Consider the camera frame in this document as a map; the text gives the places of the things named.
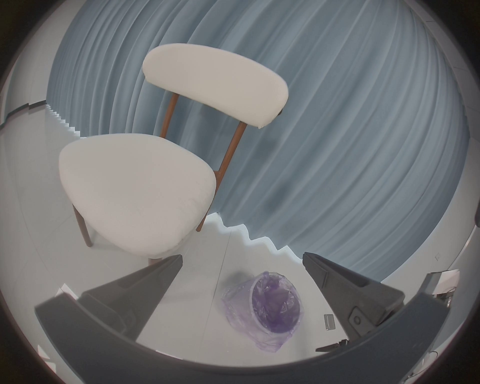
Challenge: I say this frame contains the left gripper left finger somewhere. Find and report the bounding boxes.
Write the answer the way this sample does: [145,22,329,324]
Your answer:
[78,254,184,340]

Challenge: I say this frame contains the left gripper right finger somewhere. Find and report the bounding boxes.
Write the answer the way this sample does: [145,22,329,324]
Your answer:
[302,252,406,340]

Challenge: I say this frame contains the purple plastic bag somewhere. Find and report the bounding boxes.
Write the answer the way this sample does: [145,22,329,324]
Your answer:
[221,270,303,353]

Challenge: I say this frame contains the white trash bin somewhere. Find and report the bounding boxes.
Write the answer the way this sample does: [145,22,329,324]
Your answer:
[240,275,303,337]

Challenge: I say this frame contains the wooden chair with white cushions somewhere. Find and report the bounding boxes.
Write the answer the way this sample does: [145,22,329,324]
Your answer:
[58,43,290,265]

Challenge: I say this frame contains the blue-grey curtain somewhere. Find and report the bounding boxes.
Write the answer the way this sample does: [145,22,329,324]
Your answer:
[45,0,472,283]

